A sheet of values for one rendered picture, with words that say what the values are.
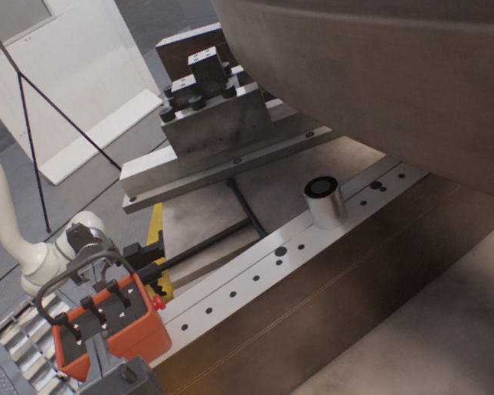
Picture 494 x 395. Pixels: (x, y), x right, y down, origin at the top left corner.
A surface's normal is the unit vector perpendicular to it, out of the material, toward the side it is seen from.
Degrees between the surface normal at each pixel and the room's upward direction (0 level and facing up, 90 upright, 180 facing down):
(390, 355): 0
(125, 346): 97
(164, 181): 90
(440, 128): 90
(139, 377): 0
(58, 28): 90
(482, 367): 0
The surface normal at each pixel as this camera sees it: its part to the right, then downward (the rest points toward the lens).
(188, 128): 0.11, 0.57
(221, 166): -0.34, -0.75
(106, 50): 0.72, 0.18
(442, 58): -0.78, 0.56
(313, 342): 0.46, 0.40
